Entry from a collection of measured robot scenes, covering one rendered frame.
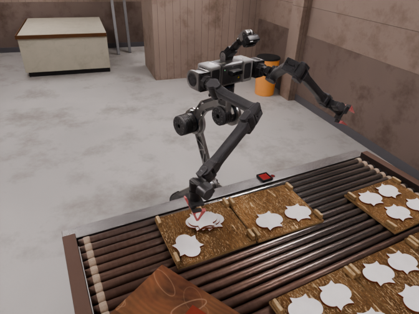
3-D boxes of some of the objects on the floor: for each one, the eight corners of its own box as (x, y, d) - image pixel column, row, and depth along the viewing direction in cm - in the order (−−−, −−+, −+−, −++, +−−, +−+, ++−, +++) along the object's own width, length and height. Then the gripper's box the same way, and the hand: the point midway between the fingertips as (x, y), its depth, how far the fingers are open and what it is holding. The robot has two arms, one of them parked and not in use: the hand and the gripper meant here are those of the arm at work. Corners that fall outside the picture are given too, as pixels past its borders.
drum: (279, 96, 600) (285, 58, 565) (259, 98, 588) (263, 60, 553) (268, 88, 633) (273, 53, 598) (249, 90, 620) (252, 54, 586)
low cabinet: (103, 49, 846) (98, 17, 805) (111, 72, 687) (106, 32, 647) (33, 53, 797) (25, 18, 756) (25, 78, 638) (14, 35, 598)
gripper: (183, 182, 162) (183, 207, 169) (192, 199, 150) (192, 225, 158) (196, 179, 164) (196, 204, 172) (207, 196, 153) (205, 222, 161)
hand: (194, 213), depth 165 cm, fingers open, 9 cm apart
